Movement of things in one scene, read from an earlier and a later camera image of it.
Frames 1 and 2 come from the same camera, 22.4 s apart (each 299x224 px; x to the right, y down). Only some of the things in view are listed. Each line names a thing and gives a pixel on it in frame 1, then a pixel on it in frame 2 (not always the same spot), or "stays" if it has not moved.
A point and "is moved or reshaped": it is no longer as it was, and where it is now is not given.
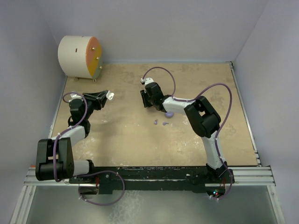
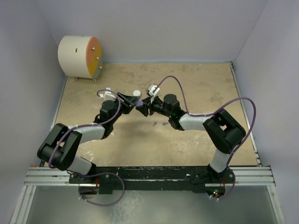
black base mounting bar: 120,180 stays
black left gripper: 97,99 to 128,102
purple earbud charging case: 169,114 is moved or reshaped
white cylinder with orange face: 80,56 stays
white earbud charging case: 110,95 is moved or reshaped
